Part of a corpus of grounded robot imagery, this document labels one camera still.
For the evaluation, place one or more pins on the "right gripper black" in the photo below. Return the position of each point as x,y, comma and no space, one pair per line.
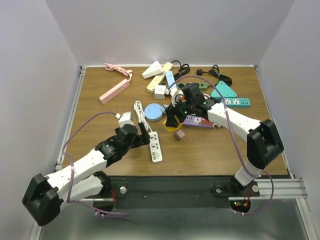
170,112

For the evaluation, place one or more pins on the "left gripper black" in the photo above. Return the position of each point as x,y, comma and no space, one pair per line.
142,139

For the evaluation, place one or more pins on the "yellow cube socket adapter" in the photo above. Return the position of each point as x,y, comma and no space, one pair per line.
170,128

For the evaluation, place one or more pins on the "white usb power strip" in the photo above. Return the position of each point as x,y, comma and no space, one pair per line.
155,148

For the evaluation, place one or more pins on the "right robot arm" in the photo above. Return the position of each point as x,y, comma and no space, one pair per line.
262,137

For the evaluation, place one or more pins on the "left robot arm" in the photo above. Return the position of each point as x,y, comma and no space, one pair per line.
46,196

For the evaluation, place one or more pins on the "small pink plug adapter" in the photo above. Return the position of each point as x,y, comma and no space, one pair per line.
179,135

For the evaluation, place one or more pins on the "round light blue socket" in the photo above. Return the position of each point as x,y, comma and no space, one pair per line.
153,112

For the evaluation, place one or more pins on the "purple pink power strip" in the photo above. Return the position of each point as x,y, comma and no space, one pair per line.
199,122

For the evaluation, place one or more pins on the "white cube socket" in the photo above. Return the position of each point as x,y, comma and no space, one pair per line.
159,92

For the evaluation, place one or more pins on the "beige wooden power strip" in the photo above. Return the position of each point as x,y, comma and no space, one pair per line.
159,77

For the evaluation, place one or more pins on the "light blue power strip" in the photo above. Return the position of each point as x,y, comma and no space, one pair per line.
171,86

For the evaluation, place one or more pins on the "dark green power strip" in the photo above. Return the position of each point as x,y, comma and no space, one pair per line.
201,85

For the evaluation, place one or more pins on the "white triangular power strip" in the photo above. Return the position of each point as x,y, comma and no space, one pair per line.
154,69

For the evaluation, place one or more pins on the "teal long power strip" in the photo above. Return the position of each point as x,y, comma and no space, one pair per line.
237,102

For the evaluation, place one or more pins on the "teal triangular power strip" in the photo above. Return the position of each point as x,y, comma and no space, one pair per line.
225,91

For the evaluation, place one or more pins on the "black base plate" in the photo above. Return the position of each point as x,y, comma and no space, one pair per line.
175,192

